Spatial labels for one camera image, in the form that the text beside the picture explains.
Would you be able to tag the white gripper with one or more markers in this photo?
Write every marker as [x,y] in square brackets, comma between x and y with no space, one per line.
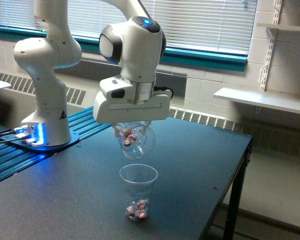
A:
[121,100]

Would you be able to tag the clear plastic cup with candies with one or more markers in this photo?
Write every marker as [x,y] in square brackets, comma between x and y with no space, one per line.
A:
[136,139]

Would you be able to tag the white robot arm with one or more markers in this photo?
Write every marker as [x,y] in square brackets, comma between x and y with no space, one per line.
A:
[136,45]

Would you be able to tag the clear plastic cup on table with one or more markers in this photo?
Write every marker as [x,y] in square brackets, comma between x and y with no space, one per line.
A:
[138,181]

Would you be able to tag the wrapped candies in table cup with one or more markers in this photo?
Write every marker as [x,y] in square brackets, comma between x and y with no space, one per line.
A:
[137,210]

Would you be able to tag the white window blinds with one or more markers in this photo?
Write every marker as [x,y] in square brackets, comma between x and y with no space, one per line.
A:
[221,26]

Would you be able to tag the black table leg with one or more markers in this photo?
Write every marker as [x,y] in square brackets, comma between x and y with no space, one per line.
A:
[235,195]

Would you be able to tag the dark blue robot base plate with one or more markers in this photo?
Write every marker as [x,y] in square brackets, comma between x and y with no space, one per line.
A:
[75,137]

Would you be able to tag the blue aluminium rail bed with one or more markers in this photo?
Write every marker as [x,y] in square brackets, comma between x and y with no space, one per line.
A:
[14,159]

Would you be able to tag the wall baseboard heater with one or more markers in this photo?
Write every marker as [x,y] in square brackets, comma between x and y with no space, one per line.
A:
[265,136]

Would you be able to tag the lower white wall shelf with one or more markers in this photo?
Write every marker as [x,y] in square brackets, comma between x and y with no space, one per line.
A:
[275,101]

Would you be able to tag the white wall shelf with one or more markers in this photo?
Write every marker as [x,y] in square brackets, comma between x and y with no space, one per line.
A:
[280,27]
[275,101]

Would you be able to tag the upper white wall shelf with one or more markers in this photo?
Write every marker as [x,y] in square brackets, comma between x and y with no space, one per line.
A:
[280,27]

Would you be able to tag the white shelf wall rail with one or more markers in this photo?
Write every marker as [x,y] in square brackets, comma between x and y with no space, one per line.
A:
[272,32]

